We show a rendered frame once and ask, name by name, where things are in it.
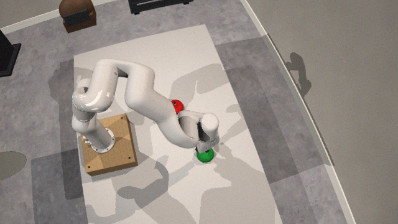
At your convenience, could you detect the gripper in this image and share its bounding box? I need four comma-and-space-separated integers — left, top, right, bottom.
195, 133, 220, 154

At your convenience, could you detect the green dome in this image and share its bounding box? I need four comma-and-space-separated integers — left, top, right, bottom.
197, 148, 214, 162

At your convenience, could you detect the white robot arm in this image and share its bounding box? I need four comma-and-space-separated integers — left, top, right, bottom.
72, 58, 219, 153

